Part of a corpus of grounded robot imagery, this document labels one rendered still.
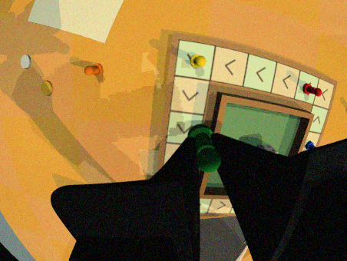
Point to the green game pawn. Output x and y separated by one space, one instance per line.
208 159

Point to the yellow pawn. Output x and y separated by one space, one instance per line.
198 61

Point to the red game pawn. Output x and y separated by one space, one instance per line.
311 90

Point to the beige flat disc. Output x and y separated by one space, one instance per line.
25 61

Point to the white die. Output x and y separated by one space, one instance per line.
268 148

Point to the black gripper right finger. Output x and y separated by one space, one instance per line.
268 191

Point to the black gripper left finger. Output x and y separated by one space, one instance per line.
165 205

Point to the orange game pawn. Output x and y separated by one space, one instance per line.
95 69

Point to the yellow flat disc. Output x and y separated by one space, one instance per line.
46 87

